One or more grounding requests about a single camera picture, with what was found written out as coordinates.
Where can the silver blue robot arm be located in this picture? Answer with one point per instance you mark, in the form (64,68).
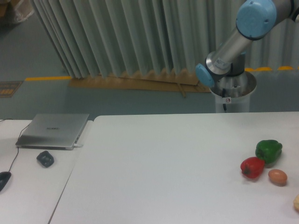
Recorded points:
(254,20)

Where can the red bell pepper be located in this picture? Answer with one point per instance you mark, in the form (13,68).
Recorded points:
(252,167)

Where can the green bell pepper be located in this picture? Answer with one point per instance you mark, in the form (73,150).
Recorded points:
(268,150)

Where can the pale green pleated curtain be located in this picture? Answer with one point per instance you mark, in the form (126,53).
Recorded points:
(95,37)

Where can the silver closed laptop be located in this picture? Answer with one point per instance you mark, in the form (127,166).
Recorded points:
(53,131)

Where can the black earbuds case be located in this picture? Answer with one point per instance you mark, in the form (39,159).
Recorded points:
(45,159)

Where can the brown egg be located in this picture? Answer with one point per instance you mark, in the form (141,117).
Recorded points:
(278,177)

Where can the black computer mouse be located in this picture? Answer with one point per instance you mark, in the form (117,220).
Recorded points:
(4,178)

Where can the pale round fruit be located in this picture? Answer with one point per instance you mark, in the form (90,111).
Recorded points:
(296,203)

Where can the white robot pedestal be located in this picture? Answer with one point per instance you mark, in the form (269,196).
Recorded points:
(232,94)

